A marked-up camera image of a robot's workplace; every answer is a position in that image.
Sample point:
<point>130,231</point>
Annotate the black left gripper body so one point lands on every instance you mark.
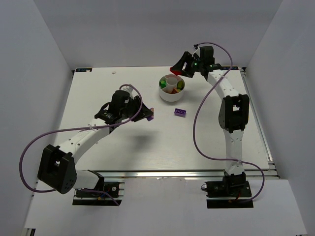
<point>137,108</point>

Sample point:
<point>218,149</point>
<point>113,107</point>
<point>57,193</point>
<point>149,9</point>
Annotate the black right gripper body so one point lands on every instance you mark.
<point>189,65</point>

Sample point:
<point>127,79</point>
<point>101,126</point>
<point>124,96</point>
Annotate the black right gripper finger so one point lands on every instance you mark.
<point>185,74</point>
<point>182,63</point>

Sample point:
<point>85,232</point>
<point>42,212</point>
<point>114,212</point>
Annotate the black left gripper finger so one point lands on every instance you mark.
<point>145,105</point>
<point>141,116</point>

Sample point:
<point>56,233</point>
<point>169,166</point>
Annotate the lilac curved printed lego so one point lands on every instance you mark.
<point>151,117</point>

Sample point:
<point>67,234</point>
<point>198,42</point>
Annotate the red and lilac lego piece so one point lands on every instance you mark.
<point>176,71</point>

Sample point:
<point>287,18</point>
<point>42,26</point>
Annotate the lime green arch lego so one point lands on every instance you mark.
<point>180,85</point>

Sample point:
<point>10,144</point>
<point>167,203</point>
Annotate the orange lego plate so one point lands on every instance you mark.
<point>175,91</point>

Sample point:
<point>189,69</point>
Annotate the green square lego brick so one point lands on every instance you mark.
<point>162,84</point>

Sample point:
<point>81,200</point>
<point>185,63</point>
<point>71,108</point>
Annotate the purple lego plate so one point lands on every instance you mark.
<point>180,112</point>

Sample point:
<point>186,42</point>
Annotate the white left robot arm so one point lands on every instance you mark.
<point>57,167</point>

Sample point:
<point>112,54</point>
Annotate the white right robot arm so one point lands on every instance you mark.
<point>234,109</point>

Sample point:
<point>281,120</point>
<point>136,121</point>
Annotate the dark corner label sticker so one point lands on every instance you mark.
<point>229,68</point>

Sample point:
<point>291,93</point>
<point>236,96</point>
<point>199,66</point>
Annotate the white round divided container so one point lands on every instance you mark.
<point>165,93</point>

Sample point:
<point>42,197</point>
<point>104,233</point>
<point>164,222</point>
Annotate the left corner label sticker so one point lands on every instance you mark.
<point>77,70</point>

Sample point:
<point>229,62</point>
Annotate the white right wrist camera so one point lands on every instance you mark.
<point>196,55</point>

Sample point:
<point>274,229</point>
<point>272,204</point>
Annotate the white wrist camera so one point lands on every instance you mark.
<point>127,88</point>
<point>196,55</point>

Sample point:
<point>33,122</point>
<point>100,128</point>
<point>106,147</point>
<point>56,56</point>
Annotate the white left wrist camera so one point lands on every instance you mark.
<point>127,88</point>

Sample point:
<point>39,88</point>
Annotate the aluminium table edge rail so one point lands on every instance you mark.
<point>270,173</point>

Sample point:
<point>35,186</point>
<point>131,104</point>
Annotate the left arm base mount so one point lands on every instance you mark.
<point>93,189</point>

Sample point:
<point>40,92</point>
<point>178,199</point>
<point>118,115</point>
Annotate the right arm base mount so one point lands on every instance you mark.
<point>219,197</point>

